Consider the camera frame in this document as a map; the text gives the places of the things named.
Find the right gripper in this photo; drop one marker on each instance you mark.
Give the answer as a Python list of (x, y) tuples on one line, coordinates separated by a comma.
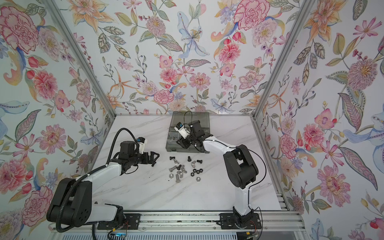
[(183, 142)]

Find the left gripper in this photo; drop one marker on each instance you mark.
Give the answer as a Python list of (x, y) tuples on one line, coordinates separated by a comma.
[(146, 156)]

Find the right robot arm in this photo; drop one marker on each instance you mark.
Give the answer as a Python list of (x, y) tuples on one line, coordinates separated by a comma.
[(240, 165)]

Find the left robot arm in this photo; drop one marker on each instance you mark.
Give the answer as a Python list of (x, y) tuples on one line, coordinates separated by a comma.
[(73, 206)]

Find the grey plastic organizer box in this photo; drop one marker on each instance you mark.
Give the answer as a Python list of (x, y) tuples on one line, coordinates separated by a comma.
[(173, 139)]

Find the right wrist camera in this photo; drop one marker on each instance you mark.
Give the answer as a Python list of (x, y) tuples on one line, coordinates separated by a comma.
[(181, 129)]

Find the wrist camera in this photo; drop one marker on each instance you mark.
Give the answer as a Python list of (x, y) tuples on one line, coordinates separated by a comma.
[(132, 147), (181, 129)]

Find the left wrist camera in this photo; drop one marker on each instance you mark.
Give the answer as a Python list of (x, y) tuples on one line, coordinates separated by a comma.
[(132, 147)]

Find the aluminium mounting rail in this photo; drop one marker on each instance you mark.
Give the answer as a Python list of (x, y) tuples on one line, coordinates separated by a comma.
[(262, 221)]

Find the left aluminium corner post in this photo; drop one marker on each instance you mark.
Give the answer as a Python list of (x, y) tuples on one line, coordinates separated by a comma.
[(83, 63)]

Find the aluminium corner post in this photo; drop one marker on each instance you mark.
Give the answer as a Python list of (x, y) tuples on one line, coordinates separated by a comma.
[(303, 13), (83, 63)]

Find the right aluminium corner post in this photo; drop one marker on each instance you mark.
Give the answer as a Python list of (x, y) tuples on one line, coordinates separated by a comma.
[(303, 13)]

